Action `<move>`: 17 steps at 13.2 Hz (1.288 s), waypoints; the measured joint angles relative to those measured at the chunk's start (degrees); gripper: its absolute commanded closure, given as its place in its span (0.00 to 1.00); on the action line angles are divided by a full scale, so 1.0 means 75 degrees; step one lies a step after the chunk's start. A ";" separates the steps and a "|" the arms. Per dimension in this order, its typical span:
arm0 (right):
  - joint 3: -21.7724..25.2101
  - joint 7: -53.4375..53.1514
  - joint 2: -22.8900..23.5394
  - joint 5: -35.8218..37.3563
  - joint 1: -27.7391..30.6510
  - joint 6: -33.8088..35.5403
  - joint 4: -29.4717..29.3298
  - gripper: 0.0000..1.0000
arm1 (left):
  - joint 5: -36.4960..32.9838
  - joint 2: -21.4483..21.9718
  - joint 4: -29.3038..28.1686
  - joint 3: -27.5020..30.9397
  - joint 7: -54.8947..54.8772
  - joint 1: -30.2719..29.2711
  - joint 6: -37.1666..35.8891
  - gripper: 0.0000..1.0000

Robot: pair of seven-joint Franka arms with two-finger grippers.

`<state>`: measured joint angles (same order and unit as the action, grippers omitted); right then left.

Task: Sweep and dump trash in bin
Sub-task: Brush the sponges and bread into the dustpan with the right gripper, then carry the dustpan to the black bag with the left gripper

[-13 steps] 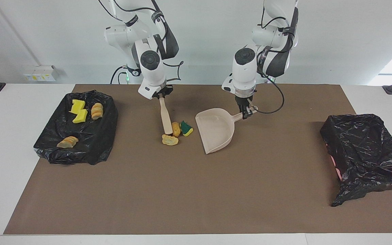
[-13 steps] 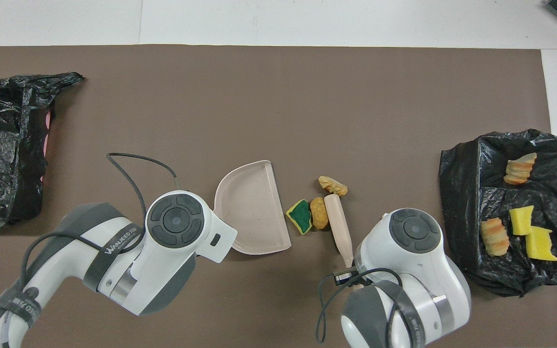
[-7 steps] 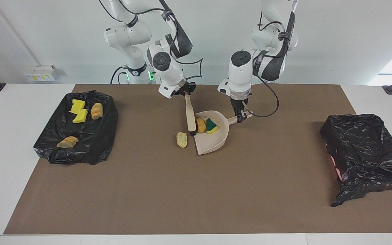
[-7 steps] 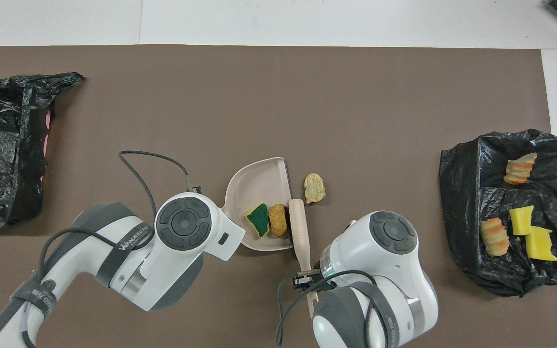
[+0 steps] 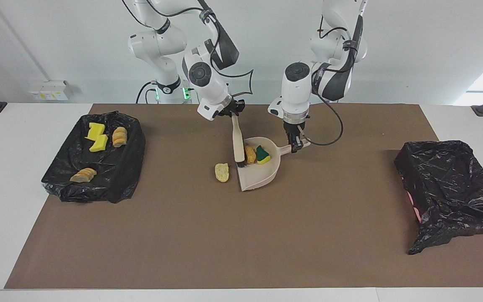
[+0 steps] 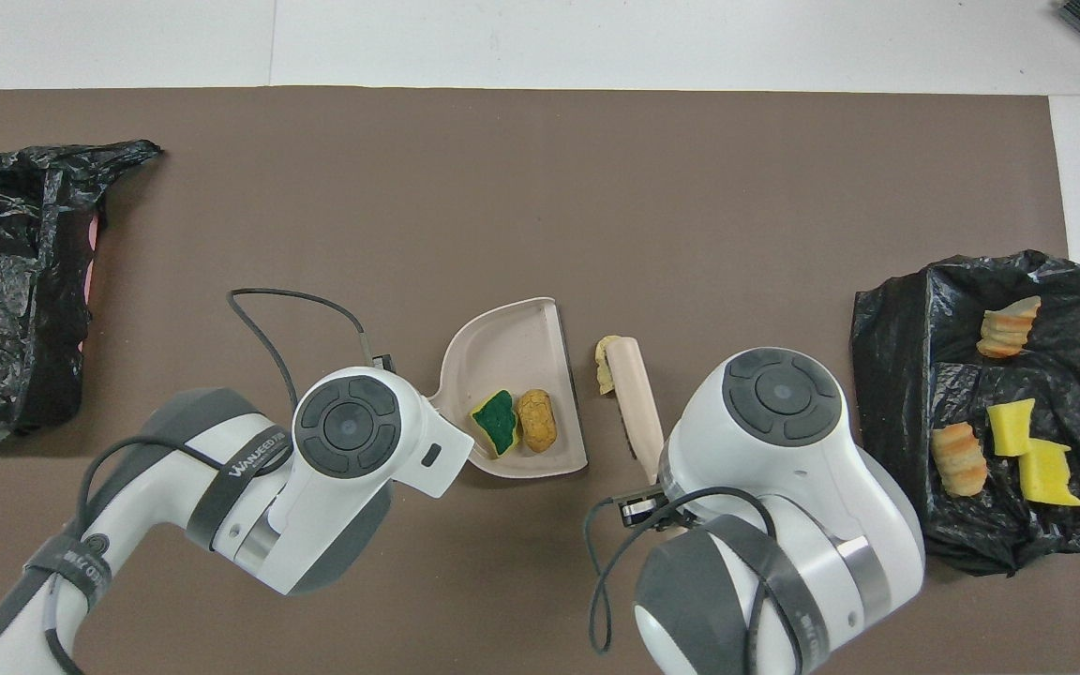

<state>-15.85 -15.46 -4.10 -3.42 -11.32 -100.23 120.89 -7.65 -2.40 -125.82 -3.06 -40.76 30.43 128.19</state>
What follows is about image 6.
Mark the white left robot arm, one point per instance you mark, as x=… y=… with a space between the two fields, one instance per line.
x=334 y=497

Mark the green yellow jagged sponge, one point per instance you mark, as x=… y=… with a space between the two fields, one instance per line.
x=1048 y=473

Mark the small yellow sponge wedge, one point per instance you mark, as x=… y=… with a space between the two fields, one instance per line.
x=1011 y=428

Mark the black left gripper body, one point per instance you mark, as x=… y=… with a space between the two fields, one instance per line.
x=382 y=363

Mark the orange striped bread piece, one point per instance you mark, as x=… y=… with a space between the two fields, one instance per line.
x=960 y=459

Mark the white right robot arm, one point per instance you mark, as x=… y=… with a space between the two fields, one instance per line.
x=784 y=469

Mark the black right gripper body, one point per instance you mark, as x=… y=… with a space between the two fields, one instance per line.
x=667 y=491

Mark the pale foam chunk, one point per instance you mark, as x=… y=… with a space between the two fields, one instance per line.
x=607 y=366

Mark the yellow green sponge piece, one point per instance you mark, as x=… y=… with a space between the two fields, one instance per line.
x=495 y=422

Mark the beige hand brush black bristles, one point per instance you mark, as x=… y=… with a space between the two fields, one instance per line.
x=638 y=403

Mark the beige plastic dustpan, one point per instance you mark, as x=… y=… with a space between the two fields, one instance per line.
x=512 y=356

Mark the pale striped bread piece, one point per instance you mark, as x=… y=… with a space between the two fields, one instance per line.
x=1009 y=328

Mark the brown bread roll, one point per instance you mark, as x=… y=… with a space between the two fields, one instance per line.
x=536 y=422

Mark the brown table mat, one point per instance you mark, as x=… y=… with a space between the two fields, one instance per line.
x=596 y=169

